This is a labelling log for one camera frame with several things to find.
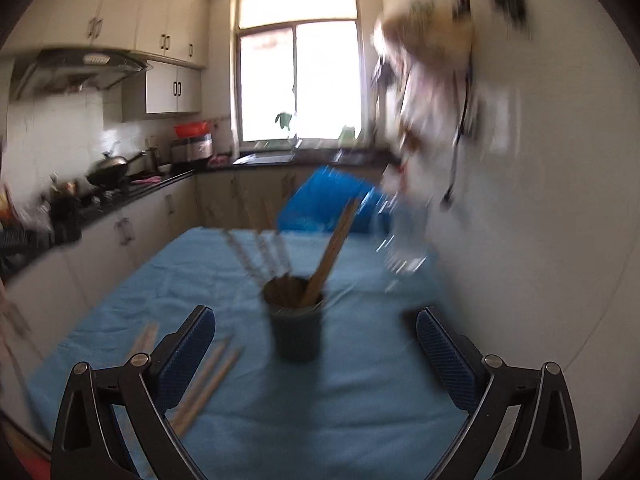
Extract pale wooden chopstick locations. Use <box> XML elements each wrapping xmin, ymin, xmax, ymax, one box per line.
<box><xmin>175</xmin><ymin>346</ymin><xmax>246</xmax><ymax>436</ymax></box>
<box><xmin>127</xmin><ymin>324</ymin><xmax>151</xmax><ymax>356</ymax></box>
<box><xmin>170</xmin><ymin>336</ymin><xmax>233</xmax><ymax>421</ymax></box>
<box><xmin>137</xmin><ymin>324</ymin><xmax>161</xmax><ymax>353</ymax></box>

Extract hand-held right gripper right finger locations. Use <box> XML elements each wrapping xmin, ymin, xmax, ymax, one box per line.
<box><xmin>416</xmin><ymin>306</ymin><xmax>583</xmax><ymax>480</ymax></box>

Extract blue tablecloth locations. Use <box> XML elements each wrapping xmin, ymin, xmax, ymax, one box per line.
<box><xmin>25</xmin><ymin>226</ymin><xmax>506</xmax><ymax>480</ymax></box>

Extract steel pot with red lid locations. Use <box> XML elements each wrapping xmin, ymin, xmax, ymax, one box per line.
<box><xmin>170</xmin><ymin>121</ymin><xmax>213</xmax><ymax>163</ymax></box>

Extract kitchen window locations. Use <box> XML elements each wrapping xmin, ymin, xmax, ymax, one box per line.
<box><xmin>232</xmin><ymin>0</ymin><xmax>363</xmax><ymax>146</ymax></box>

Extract patterned metal chopstick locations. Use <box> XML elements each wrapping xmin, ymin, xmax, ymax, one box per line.
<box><xmin>222</xmin><ymin>230</ymin><xmax>271</xmax><ymax>281</ymax></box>
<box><xmin>257</xmin><ymin>232</ymin><xmax>293</xmax><ymax>278</ymax></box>

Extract white lower cabinets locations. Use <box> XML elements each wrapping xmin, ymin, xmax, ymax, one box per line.
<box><xmin>0</xmin><ymin>165</ymin><xmax>391</xmax><ymax>351</ymax></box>

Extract black gas stove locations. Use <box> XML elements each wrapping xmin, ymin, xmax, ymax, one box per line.
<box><xmin>45</xmin><ymin>180</ymin><xmax>126</xmax><ymax>216</ymax></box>

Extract blue plastic bag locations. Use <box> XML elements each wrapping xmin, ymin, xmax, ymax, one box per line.
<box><xmin>276</xmin><ymin>164</ymin><xmax>396</xmax><ymax>236</ymax></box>

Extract brown wooden chopstick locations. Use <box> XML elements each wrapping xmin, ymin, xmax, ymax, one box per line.
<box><xmin>299</xmin><ymin>202</ymin><xmax>351</xmax><ymax>307</ymax></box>
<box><xmin>302</xmin><ymin>197</ymin><xmax>362</xmax><ymax>306</ymax></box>

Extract clear glass mug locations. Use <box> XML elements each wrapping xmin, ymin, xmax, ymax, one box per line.
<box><xmin>370</xmin><ymin>180</ymin><xmax>431</xmax><ymax>281</ymax></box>

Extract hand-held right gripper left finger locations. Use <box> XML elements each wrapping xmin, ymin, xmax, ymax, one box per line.
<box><xmin>50</xmin><ymin>304</ymin><xmax>217</xmax><ymax>480</ymax></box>

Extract dark grey utensil holder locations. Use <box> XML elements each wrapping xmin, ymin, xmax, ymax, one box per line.
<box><xmin>262</xmin><ymin>275</ymin><xmax>326</xmax><ymax>363</ymax></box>

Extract brown hanging bundle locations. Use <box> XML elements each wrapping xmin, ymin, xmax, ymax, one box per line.
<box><xmin>375</xmin><ymin>5</ymin><xmax>476</xmax><ymax>73</ymax></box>

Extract steel kitchen sink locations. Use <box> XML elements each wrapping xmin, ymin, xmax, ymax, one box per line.
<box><xmin>232</xmin><ymin>152</ymin><xmax>296</xmax><ymax>166</ymax></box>

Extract black wok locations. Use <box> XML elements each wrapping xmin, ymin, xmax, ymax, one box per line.
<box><xmin>85</xmin><ymin>150</ymin><xmax>148</xmax><ymax>186</ymax></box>

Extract black kitchen countertop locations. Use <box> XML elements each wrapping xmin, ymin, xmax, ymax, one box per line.
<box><xmin>0</xmin><ymin>150</ymin><xmax>401</xmax><ymax>281</ymax></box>

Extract white hanging bag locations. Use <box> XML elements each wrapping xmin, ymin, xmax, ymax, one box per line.
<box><xmin>395</xmin><ymin>60</ymin><xmax>476</xmax><ymax>196</ymax></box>

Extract white upper cabinets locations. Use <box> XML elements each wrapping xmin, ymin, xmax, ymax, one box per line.
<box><xmin>10</xmin><ymin>0</ymin><xmax>211</xmax><ymax>116</ymax></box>

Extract steel range hood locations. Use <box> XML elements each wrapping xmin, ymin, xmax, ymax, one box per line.
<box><xmin>12</xmin><ymin>49</ymin><xmax>153</xmax><ymax>101</ymax></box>

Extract white cabinets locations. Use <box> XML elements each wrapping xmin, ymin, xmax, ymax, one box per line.
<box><xmin>10</xmin><ymin>0</ymin><xmax>211</xmax><ymax>116</ymax></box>
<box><xmin>0</xmin><ymin>165</ymin><xmax>391</xmax><ymax>351</ymax></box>

